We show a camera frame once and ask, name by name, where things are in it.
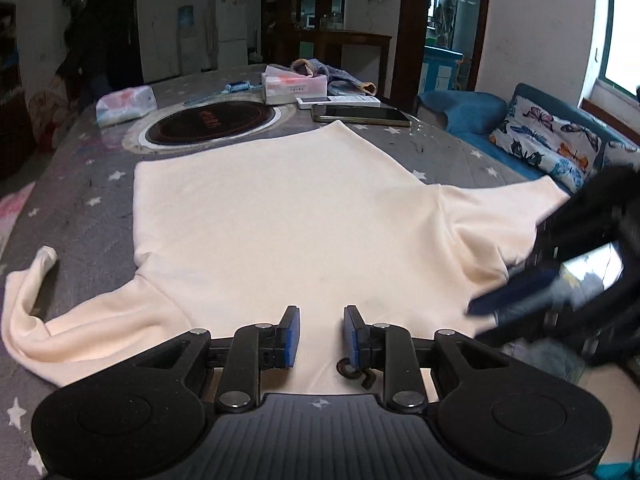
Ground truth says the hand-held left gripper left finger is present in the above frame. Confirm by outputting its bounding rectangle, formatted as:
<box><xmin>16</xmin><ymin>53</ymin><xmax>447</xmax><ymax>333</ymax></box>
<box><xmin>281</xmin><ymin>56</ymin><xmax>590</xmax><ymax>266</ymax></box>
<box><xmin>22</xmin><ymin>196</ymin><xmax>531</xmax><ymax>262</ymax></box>
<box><xmin>135</xmin><ymin>305</ymin><xmax>303</xmax><ymax>414</ymax></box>

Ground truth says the white refrigerator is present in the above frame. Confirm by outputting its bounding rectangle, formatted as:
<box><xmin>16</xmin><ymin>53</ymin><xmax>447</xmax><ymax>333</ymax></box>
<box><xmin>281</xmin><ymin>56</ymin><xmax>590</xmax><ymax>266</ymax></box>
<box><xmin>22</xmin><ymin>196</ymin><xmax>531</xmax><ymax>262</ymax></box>
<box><xmin>214</xmin><ymin>0</ymin><xmax>250</xmax><ymax>67</ymax></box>

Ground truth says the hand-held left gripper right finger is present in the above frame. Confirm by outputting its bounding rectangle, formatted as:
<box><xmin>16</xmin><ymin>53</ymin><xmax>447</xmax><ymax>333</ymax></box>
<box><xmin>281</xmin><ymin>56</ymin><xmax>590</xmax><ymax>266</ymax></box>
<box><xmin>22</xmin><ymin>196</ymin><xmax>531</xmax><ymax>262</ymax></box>
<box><xmin>343</xmin><ymin>305</ymin><xmax>506</xmax><ymax>414</ymax></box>

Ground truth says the window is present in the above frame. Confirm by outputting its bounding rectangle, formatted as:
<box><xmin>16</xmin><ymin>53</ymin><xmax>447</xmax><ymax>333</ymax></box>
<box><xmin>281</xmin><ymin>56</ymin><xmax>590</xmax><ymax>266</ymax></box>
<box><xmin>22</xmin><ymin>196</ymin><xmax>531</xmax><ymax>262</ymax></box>
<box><xmin>601</xmin><ymin>0</ymin><xmax>640</xmax><ymax>97</ymax></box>

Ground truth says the cream long-sleeved sweater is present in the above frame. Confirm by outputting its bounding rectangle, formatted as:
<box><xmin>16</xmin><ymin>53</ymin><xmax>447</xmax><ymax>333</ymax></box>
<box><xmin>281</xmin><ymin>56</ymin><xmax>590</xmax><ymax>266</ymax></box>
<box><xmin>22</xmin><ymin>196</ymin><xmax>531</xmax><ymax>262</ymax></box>
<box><xmin>0</xmin><ymin>120</ymin><xmax>572</xmax><ymax>397</ymax></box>

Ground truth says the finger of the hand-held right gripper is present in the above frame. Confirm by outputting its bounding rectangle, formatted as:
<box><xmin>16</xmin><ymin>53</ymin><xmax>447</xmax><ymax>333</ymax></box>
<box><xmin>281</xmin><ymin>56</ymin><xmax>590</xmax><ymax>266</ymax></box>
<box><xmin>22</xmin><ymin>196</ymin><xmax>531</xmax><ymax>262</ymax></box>
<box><xmin>466</xmin><ymin>266</ymin><xmax>562</xmax><ymax>333</ymax></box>

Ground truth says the white tissue box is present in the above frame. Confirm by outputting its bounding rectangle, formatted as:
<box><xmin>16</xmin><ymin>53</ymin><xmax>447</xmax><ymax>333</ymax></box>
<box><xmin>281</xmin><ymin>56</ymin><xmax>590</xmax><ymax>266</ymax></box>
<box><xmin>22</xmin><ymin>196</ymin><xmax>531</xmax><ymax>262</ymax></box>
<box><xmin>260</xmin><ymin>64</ymin><xmax>329</xmax><ymax>106</ymax></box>

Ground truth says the round black induction cooktop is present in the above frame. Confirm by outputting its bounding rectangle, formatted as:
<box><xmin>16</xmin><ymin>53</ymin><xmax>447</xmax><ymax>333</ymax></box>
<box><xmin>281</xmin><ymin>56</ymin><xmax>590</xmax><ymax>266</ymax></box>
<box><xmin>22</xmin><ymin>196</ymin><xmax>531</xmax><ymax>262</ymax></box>
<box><xmin>122</xmin><ymin>100</ymin><xmax>284</xmax><ymax>154</ymax></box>

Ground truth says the blue sofa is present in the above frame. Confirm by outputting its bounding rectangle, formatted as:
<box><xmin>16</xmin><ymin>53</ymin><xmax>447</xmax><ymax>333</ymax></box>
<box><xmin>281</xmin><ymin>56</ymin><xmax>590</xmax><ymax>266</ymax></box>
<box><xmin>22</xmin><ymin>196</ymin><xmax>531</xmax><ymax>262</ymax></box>
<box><xmin>416</xmin><ymin>82</ymin><xmax>640</xmax><ymax>197</ymax></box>

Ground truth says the small brown hook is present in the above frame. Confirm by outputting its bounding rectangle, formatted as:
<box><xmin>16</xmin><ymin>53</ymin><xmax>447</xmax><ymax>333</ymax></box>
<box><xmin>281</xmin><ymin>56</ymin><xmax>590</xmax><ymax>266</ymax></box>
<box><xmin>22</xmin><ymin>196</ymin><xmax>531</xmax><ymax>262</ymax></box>
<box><xmin>336</xmin><ymin>358</ymin><xmax>377</xmax><ymax>390</ymax></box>

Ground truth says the dark wooden display cabinet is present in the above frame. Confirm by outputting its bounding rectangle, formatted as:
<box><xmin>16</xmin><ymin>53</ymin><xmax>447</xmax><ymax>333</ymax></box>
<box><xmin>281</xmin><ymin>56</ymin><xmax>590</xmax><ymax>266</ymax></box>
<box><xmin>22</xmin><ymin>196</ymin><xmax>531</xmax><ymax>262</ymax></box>
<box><xmin>259</xmin><ymin>0</ymin><xmax>352</xmax><ymax>66</ymax></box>

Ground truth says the light blue cabinet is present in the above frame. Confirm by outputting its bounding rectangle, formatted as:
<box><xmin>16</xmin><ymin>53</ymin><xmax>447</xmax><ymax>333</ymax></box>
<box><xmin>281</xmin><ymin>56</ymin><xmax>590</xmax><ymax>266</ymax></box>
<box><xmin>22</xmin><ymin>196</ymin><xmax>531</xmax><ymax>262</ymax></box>
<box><xmin>421</xmin><ymin>44</ymin><xmax>464</xmax><ymax>94</ymax></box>

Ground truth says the black smartphone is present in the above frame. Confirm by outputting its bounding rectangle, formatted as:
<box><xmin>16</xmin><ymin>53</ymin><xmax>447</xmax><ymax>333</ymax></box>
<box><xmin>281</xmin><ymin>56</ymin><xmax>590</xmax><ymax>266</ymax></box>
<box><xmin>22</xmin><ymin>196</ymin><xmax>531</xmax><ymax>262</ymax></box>
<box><xmin>310</xmin><ymin>103</ymin><xmax>412</xmax><ymax>128</ymax></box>

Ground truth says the white remote control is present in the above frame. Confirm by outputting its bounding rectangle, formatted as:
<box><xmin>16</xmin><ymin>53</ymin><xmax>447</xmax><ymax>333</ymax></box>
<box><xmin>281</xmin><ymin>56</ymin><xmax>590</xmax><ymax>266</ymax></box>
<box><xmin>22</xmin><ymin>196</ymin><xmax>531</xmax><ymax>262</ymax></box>
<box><xmin>295</xmin><ymin>94</ymin><xmax>381</xmax><ymax>110</ymax></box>

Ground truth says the butterfly-print pillow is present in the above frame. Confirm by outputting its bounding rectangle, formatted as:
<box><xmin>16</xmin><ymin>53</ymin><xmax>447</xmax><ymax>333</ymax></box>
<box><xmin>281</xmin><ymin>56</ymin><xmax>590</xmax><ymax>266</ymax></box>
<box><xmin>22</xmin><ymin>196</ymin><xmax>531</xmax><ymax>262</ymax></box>
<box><xmin>488</xmin><ymin>94</ymin><xmax>604</xmax><ymax>194</ymax></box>

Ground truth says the grey star-print tablecloth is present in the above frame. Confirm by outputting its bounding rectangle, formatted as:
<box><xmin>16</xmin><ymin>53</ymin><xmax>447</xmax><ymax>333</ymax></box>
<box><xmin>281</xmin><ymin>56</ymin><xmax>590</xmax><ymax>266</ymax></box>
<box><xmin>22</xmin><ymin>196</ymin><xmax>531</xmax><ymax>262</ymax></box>
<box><xmin>0</xmin><ymin>62</ymin><xmax>546</xmax><ymax>480</ymax></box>

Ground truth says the soft tissue pack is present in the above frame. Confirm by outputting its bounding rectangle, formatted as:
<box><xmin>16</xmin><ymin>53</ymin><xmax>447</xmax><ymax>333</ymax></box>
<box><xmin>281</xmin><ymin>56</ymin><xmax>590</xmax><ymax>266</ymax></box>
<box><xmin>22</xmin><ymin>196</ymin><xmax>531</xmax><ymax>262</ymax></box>
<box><xmin>95</xmin><ymin>85</ymin><xmax>157</xmax><ymax>129</ymax></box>

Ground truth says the blue-grey knitted cloth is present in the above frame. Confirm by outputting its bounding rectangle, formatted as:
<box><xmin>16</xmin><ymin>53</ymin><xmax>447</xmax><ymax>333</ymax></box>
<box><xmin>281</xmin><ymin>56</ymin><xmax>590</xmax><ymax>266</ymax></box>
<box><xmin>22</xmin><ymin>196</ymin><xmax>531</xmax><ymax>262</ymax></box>
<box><xmin>291</xmin><ymin>58</ymin><xmax>377</xmax><ymax>96</ymax></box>

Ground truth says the water dispenser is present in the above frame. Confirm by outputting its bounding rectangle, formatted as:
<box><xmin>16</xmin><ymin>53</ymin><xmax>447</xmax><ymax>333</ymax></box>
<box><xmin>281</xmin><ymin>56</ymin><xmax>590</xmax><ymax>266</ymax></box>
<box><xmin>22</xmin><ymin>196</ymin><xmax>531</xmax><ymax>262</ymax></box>
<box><xmin>176</xmin><ymin>4</ymin><xmax>199</xmax><ymax>75</ymax></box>

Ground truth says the dark wooden side table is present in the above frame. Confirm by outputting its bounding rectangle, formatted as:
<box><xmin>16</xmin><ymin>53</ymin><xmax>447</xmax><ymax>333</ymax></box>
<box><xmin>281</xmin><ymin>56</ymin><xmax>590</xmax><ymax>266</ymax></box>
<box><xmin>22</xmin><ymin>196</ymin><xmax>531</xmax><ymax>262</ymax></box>
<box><xmin>299</xmin><ymin>29</ymin><xmax>394</xmax><ymax>97</ymax></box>

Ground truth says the pink bag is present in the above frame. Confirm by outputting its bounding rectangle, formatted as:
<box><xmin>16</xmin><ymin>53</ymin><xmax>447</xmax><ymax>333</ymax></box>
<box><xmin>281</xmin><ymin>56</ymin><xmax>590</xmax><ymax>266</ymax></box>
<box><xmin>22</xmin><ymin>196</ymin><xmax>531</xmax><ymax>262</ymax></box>
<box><xmin>27</xmin><ymin>76</ymin><xmax>77</xmax><ymax>152</ymax></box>

